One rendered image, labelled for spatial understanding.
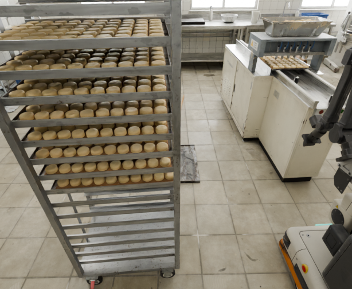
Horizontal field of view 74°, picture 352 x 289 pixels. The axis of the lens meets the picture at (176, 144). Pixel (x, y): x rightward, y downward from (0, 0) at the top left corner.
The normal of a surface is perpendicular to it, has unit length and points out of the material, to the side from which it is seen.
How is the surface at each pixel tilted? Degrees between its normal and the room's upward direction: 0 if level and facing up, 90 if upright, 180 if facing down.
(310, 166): 90
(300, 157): 90
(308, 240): 0
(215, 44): 90
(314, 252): 0
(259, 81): 90
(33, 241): 0
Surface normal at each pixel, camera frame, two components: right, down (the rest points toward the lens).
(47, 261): 0.00, -0.81
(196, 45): 0.02, 0.59
